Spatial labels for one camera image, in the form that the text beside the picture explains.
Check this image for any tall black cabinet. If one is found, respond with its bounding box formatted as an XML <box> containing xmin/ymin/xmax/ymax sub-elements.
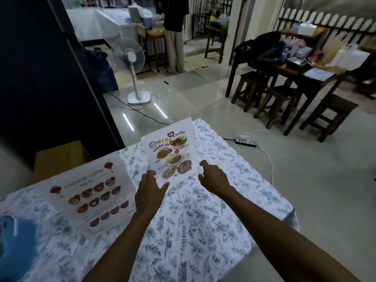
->
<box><xmin>0</xmin><ymin>0</ymin><xmax>126</xmax><ymax>169</ymax></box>

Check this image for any brown cardboard box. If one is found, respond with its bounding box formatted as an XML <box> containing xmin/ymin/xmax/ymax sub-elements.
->
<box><xmin>32</xmin><ymin>140</ymin><xmax>93</xmax><ymax>185</ymax></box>

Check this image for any person's left hand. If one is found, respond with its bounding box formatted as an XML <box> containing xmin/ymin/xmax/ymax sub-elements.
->
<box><xmin>135</xmin><ymin>170</ymin><xmax>170</xmax><ymax>214</ymax></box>

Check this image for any blue floral tablecloth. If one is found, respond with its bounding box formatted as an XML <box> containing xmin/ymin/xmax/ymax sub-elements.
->
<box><xmin>0</xmin><ymin>118</ymin><xmax>300</xmax><ymax>282</ymax></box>

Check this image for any dark wooden dining table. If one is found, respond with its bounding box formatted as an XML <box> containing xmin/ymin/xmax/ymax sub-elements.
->
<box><xmin>225</xmin><ymin>47</ymin><xmax>351</xmax><ymax>136</ymax></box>

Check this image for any light wooden side table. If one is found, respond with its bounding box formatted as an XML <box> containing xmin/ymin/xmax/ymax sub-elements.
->
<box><xmin>137</xmin><ymin>26</ymin><xmax>168</xmax><ymax>73</ymax></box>

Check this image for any small brown wooden table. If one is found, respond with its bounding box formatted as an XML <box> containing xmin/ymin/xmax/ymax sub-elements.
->
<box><xmin>204</xmin><ymin>25</ymin><xmax>228</xmax><ymax>64</ymax></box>

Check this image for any person's right hand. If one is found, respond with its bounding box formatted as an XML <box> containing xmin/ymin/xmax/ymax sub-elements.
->
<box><xmin>198</xmin><ymin>160</ymin><xmax>236</xmax><ymax>198</ymax></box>

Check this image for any red lantern food menu stand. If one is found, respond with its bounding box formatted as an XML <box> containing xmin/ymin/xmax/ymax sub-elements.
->
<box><xmin>44</xmin><ymin>154</ymin><xmax>137</xmax><ymax>237</ymax></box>

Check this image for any person's right forearm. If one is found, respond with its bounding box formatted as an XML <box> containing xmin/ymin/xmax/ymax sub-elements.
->
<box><xmin>220</xmin><ymin>186</ymin><xmax>362</xmax><ymax>282</ymax></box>

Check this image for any white picket fence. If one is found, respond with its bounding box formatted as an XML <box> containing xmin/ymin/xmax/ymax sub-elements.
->
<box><xmin>274</xmin><ymin>7</ymin><xmax>376</xmax><ymax>45</ymax></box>

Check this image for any grey metal box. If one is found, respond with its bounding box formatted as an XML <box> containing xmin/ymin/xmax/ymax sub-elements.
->
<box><xmin>286</xmin><ymin>57</ymin><xmax>311</xmax><ymax>71</ymax></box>

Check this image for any person's left forearm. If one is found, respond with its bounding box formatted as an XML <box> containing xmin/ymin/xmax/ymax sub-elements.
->
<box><xmin>82</xmin><ymin>210</ymin><xmax>158</xmax><ymax>282</ymax></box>

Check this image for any white tissue box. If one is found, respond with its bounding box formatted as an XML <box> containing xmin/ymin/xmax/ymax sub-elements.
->
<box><xmin>297</xmin><ymin>22</ymin><xmax>317</xmax><ymax>36</ymax></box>

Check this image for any white paper sheet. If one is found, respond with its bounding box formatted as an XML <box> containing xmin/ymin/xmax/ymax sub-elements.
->
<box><xmin>302</xmin><ymin>67</ymin><xmax>336</xmax><ymax>82</ymax></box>

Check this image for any dark wooden stool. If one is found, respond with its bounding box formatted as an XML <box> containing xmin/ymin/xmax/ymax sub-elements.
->
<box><xmin>299</xmin><ymin>93</ymin><xmax>359</xmax><ymax>143</ymax></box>
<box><xmin>231</xmin><ymin>70</ymin><xmax>270</xmax><ymax>113</ymax></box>
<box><xmin>254</xmin><ymin>85</ymin><xmax>301</xmax><ymax>129</ymax></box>

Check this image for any white food menu stand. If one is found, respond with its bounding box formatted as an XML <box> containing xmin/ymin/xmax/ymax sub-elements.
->
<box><xmin>141</xmin><ymin>117</ymin><xmax>199</xmax><ymax>189</ymax></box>

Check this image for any white power cable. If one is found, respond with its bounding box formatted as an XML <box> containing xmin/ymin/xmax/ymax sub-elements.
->
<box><xmin>240</xmin><ymin>128</ymin><xmax>274</xmax><ymax>186</ymax></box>

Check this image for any black bag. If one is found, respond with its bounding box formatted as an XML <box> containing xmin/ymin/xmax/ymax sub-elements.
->
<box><xmin>235</xmin><ymin>31</ymin><xmax>286</xmax><ymax>71</ymax></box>

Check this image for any black fan cable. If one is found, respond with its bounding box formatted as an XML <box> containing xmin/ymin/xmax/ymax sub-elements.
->
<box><xmin>106</xmin><ymin>90</ymin><xmax>171</xmax><ymax>126</ymax></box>

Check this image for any white standing fan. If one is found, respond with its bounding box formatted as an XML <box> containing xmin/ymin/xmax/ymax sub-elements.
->
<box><xmin>111</xmin><ymin>37</ymin><xmax>151</xmax><ymax>105</ymax></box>

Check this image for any white covered counter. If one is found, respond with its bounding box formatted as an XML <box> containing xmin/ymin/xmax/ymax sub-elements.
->
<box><xmin>66</xmin><ymin>8</ymin><xmax>139</xmax><ymax>42</ymax></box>

